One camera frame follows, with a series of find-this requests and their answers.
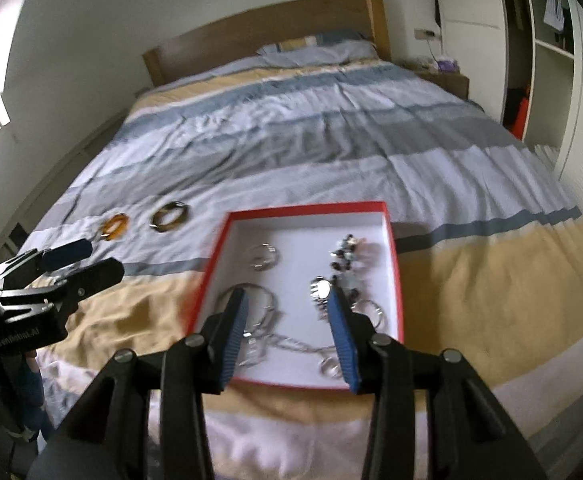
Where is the white wardrobe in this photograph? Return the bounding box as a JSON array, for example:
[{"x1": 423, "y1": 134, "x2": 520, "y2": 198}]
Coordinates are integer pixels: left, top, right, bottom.
[{"x1": 429, "y1": 0, "x2": 583, "y2": 196}]

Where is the wooden nightstand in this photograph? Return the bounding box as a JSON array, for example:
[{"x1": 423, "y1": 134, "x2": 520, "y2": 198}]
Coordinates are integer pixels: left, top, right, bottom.
[{"x1": 415, "y1": 70, "x2": 471, "y2": 101}]

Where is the gold chain necklace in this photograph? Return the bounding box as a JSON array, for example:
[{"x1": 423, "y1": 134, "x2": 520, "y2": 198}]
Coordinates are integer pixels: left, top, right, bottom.
[{"x1": 238, "y1": 327, "x2": 333, "y2": 367}]

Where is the thin gold bangle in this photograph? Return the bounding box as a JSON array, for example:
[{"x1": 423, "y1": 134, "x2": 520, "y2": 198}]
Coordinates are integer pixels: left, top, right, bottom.
[{"x1": 216, "y1": 284, "x2": 278, "y2": 332}]

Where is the dark beaded bracelet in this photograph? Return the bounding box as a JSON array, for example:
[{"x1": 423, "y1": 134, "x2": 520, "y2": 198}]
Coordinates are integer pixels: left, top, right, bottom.
[{"x1": 327, "y1": 232, "x2": 368, "y2": 302}]

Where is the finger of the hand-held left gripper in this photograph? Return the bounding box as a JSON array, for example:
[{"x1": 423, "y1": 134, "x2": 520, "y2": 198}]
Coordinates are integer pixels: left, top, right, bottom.
[
  {"x1": 0, "y1": 258, "x2": 125, "y2": 314},
  {"x1": 0, "y1": 238, "x2": 92, "y2": 292}
]

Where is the small silver ring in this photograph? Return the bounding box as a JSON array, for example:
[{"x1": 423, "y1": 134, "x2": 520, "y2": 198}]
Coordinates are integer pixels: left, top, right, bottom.
[{"x1": 354, "y1": 299, "x2": 387, "y2": 333}]

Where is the striped pillow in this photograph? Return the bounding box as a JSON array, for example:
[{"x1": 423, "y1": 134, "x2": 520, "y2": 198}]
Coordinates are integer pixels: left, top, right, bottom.
[{"x1": 256, "y1": 30, "x2": 379, "y2": 67}]

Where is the silver ring with stones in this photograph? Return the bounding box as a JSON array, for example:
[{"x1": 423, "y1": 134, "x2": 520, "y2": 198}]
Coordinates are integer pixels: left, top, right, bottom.
[{"x1": 248, "y1": 243, "x2": 279, "y2": 271}]

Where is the wooden headboard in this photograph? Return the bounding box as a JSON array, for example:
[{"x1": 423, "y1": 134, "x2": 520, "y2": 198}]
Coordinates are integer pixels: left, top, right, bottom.
[{"x1": 142, "y1": 0, "x2": 392, "y2": 89}]

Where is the dark brown bangle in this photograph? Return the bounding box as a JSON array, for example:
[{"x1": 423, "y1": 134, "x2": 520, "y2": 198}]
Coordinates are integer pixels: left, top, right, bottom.
[{"x1": 150, "y1": 201, "x2": 190, "y2": 234}]

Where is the amber bangle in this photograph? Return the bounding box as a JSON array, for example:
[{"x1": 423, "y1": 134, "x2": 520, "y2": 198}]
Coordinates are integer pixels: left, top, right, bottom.
[{"x1": 97, "y1": 213, "x2": 130, "y2": 239}]

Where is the blue white cloth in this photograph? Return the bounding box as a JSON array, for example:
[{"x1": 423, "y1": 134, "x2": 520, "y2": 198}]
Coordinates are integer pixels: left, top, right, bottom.
[{"x1": 0, "y1": 350, "x2": 55, "y2": 442}]

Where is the red bag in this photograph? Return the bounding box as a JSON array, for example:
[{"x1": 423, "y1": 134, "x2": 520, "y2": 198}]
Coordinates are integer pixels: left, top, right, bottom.
[{"x1": 502, "y1": 87, "x2": 530, "y2": 142}]

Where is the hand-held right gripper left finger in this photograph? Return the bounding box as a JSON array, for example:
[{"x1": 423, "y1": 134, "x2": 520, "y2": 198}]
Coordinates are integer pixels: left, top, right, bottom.
[{"x1": 26, "y1": 287, "x2": 250, "y2": 480}]

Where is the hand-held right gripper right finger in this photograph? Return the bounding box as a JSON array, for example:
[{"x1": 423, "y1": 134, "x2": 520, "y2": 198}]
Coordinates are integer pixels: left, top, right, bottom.
[{"x1": 327, "y1": 287, "x2": 549, "y2": 480}]

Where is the red cardboard box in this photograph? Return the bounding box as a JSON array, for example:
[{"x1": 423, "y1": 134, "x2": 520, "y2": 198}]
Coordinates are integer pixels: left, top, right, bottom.
[{"x1": 185, "y1": 201, "x2": 403, "y2": 391}]

